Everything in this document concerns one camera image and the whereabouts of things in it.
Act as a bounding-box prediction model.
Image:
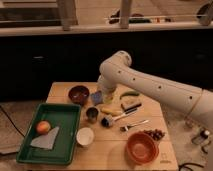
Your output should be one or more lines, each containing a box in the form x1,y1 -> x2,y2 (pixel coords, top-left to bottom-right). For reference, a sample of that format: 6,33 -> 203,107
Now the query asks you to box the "orange bowl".
125,132 -> 159,165

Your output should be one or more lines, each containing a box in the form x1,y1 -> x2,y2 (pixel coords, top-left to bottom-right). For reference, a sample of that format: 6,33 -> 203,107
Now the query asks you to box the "metal fork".
120,120 -> 149,132

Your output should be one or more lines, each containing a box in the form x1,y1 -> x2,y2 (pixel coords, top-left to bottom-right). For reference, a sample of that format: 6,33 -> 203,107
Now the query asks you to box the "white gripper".
97,75 -> 117,95

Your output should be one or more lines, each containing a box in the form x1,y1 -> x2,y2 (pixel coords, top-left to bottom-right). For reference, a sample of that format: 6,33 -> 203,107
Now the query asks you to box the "red apple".
36,121 -> 51,135

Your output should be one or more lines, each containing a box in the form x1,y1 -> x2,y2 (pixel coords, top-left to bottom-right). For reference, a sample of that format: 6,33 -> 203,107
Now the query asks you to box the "black marker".
122,103 -> 142,112

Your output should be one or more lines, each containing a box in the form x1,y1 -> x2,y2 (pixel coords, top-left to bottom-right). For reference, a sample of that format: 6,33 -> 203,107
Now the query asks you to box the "yellow banana piece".
101,108 -> 121,116

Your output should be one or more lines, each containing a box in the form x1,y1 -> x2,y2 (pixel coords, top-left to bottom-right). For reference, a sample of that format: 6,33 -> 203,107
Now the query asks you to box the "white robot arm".
98,51 -> 213,133

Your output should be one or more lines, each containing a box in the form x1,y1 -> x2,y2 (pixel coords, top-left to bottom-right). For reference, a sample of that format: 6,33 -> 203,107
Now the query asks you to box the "bunch of dark grapes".
145,129 -> 165,141

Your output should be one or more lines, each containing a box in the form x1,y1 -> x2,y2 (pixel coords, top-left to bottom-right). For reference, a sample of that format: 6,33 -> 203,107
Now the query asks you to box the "grey cloth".
30,127 -> 59,150

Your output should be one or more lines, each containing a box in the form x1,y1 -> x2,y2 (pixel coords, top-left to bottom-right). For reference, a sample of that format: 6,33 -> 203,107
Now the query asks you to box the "metal cup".
86,107 -> 99,123

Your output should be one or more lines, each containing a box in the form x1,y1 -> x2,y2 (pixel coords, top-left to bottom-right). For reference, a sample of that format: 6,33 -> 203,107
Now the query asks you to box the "blue sponge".
91,91 -> 103,105

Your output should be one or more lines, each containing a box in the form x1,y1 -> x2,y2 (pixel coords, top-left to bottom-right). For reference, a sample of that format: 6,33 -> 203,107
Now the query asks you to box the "green plastic tray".
16,103 -> 81,165

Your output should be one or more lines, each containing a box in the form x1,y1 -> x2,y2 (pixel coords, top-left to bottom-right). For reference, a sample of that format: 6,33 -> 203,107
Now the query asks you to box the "green plastic cup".
104,94 -> 114,104

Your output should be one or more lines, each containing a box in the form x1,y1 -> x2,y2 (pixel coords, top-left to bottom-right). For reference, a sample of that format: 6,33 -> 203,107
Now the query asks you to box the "white cup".
76,127 -> 94,147

